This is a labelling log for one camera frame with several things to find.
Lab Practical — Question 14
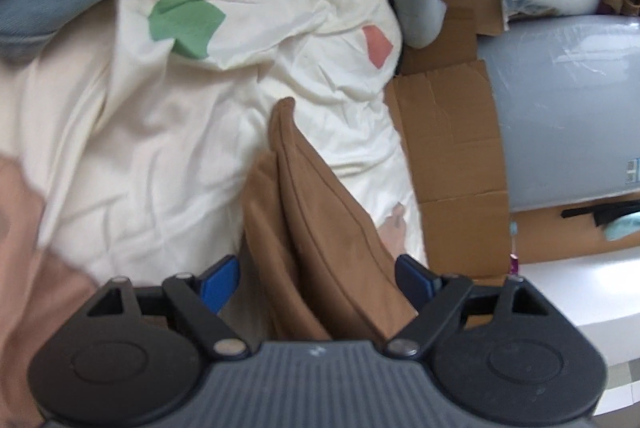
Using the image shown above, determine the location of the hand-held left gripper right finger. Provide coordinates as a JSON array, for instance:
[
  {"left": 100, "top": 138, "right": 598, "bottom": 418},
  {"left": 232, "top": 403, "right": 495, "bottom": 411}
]
[{"left": 384, "top": 255, "right": 551, "bottom": 356}]

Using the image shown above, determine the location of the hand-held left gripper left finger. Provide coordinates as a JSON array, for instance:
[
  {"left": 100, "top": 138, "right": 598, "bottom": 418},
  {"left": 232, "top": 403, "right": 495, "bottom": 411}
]
[{"left": 82, "top": 255, "right": 250, "bottom": 356}]

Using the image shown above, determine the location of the brown printed t-shirt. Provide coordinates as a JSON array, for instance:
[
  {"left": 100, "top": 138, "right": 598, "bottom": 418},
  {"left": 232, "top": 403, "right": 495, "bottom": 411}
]
[{"left": 241, "top": 97, "right": 421, "bottom": 341}]

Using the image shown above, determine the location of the small purple object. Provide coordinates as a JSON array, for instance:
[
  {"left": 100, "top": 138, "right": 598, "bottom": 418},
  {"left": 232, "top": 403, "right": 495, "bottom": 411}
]
[{"left": 507, "top": 221, "right": 522, "bottom": 277}]

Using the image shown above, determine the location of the brown cardboard sheet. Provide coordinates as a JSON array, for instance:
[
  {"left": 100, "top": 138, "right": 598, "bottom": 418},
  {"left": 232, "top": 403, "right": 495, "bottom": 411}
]
[{"left": 382, "top": 0, "right": 640, "bottom": 289}]

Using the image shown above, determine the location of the cream bear print bedsheet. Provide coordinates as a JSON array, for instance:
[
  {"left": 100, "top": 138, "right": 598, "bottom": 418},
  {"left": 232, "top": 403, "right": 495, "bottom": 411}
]
[{"left": 0, "top": 0, "right": 431, "bottom": 428}]

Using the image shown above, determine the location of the black long object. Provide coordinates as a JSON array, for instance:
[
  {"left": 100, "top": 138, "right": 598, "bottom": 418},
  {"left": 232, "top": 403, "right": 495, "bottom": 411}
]
[{"left": 560, "top": 202, "right": 640, "bottom": 227}]

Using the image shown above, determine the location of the light teal object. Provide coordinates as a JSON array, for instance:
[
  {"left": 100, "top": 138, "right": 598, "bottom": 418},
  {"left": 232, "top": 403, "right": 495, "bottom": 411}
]
[{"left": 602, "top": 213, "right": 640, "bottom": 242}]

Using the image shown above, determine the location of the grey plastic-wrapped mattress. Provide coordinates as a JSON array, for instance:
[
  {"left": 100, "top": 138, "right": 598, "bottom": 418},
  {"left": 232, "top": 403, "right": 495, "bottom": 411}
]
[{"left": 480, "top": 13, "right": 640, "bottom": 211}]

